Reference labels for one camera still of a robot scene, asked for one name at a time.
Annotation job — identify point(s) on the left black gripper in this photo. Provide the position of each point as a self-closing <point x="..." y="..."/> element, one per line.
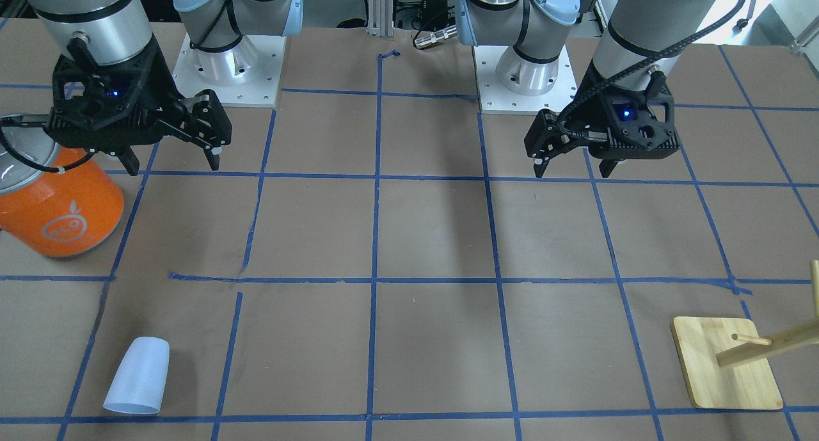
<point x="587" y="97"/>

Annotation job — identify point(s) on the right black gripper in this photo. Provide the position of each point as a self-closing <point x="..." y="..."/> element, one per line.
<point x="158" y="81"/>

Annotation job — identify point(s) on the light blue plastic cup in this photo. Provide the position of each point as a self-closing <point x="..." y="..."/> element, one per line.
<point x="138" y="385"/>

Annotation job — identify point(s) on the wooden cup rack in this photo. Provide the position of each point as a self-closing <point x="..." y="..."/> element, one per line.
<point x="724" y="361"/>

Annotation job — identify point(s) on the large orange can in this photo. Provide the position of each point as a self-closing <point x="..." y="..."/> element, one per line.
<point x="58" y="214"/>

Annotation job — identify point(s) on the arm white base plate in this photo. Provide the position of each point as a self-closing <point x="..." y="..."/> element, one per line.
<point x="510" y="85"/>
<point x="246" y="76"/>

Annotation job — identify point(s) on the aluminium frame post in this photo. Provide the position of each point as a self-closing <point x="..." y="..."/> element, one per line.
<point x="380" y="21"/>

